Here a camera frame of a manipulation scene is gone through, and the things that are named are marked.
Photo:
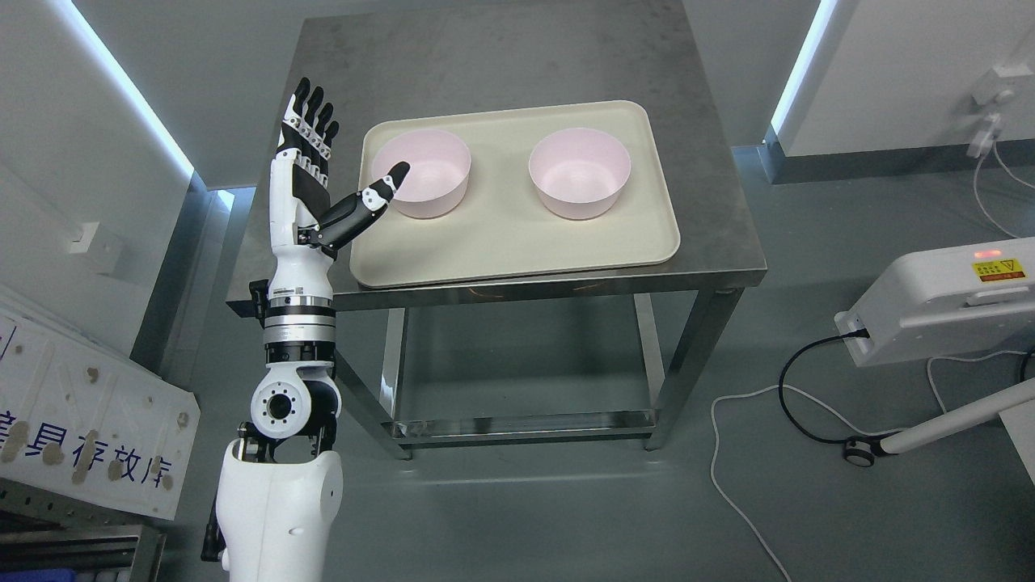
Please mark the black white robotic hand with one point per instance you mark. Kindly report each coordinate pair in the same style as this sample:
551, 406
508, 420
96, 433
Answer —
307, 229

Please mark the pink bowl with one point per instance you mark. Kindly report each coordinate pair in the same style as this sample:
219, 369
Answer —
579, 173
440, 165

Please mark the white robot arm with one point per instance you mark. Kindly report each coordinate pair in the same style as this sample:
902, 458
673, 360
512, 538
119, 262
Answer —
280, 485

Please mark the metal shelf rack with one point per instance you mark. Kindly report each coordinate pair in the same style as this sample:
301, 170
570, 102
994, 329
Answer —
51, 537

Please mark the beige plastic tray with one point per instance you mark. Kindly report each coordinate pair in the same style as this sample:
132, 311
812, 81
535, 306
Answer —
501, 228

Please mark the white sign board blue letters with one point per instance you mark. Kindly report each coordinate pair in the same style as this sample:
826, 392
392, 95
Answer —
84, 421

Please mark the stainless steel table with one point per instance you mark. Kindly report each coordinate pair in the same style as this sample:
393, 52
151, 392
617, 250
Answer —
483, 57

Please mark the white stand leg with caster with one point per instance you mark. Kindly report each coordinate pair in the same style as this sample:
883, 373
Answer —
863, 452

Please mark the white machine with warning label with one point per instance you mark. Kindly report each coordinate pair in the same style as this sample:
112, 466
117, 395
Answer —
943, 302

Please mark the white wall socket left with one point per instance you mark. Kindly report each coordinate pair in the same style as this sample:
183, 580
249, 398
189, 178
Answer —
97, 247

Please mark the white wall plug right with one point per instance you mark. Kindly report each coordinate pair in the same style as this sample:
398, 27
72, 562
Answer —
998, 87

